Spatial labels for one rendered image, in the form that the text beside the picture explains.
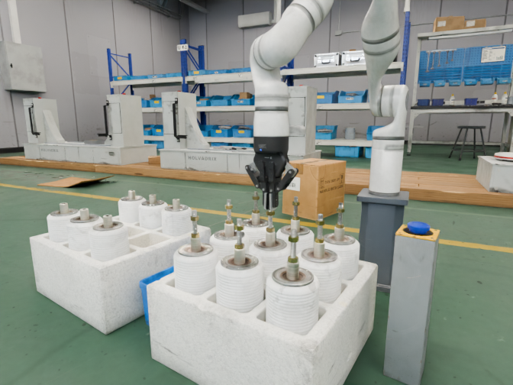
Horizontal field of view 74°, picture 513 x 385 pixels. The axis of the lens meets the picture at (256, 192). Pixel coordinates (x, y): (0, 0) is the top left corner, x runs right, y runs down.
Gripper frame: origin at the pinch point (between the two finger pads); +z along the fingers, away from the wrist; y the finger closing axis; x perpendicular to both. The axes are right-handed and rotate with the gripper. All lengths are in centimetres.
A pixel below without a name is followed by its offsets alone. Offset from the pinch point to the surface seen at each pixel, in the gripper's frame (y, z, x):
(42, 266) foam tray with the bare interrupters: -67, 25, -22
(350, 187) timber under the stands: -48, 30, 177
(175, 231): -39.5, 16.3, 5.8
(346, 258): 14.6, 13.0, 9.0
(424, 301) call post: 31.6, 16.2, 5.7
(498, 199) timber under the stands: 40, 30, 195
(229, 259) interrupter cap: -1.6, 10.0, -12.2
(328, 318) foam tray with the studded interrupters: 18.6, 17.3, -8.7
